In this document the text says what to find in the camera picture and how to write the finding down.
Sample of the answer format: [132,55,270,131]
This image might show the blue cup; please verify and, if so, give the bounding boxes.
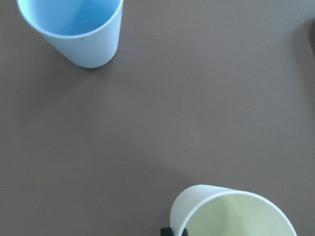
[17,0,124,69]

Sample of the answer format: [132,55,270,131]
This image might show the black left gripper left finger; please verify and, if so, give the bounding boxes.
[160,227,174,236]

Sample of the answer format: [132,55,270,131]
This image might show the cream cup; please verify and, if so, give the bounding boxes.
[170,184,296,236]

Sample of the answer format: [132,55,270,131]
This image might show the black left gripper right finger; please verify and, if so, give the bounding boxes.
[181,228,189,236]

